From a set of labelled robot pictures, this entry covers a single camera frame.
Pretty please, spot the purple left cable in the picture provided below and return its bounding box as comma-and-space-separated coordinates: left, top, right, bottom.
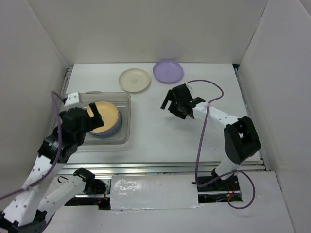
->
0, 91, 69, 233

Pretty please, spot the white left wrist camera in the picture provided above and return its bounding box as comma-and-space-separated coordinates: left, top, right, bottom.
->
64, 92, 84, 111

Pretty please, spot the orange plate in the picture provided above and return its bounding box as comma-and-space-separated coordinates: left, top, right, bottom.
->
91, 101, 120, 134

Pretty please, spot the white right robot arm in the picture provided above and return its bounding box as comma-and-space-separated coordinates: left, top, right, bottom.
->
160, 82, 261, 190

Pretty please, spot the aluminium rail frame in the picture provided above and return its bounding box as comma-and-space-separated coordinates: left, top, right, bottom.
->
58, 65, 270, 175

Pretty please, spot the cream plate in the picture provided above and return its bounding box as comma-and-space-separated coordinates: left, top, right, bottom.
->
119, 68, 151, 93

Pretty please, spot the purple plate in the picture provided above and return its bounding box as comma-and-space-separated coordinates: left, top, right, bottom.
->
153, 60, 184, 83
94, 115, 122, 136

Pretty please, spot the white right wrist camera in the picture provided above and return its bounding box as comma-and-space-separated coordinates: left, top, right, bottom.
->
186, 83, 193, 93

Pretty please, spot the white cover panel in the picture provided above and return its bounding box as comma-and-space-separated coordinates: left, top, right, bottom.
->
110, 175, 199, 210

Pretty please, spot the pink plate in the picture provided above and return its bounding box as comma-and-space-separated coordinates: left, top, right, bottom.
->
91, 116, 122, 137

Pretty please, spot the clear plastic bin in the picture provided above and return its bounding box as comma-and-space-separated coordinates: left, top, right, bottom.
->
80, 92, 131, 150

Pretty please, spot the purple cable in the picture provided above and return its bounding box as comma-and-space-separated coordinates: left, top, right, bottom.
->
0, 91, 69, 233
188, 80, 256, 211

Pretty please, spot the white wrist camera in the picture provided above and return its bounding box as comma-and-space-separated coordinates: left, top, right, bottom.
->
186, 83, 193, 93
64, 92, 84, 111

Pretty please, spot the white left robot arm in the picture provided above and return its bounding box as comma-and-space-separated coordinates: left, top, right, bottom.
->
0, 103, 104, 233

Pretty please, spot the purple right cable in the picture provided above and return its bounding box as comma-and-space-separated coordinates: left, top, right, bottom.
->
188, 80, 256, 211

